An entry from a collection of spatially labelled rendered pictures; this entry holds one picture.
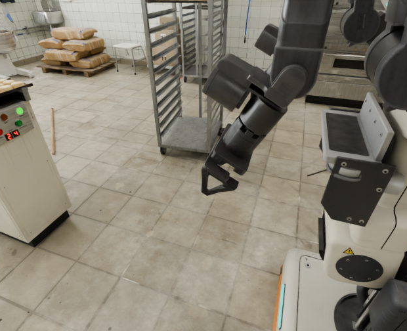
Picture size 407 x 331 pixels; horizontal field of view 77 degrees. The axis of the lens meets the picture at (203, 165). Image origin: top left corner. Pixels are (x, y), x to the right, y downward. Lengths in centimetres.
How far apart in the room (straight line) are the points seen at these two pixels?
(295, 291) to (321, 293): 11
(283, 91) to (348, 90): 346
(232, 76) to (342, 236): 51
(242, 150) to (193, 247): 126
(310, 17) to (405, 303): 62
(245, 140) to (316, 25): 18
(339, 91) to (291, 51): 345
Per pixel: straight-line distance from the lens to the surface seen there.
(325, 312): 123
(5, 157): 160
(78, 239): 186
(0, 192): 164
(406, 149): 62
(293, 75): 35
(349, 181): 59
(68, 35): 540
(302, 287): 126
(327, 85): 376
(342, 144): 62
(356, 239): 73
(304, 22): 36
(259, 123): 40
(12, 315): 172
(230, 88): 39
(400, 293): 78
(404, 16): 37
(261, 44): 81
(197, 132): 250
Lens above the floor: 131
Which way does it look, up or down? 35 degrees down
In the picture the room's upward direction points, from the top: straight up
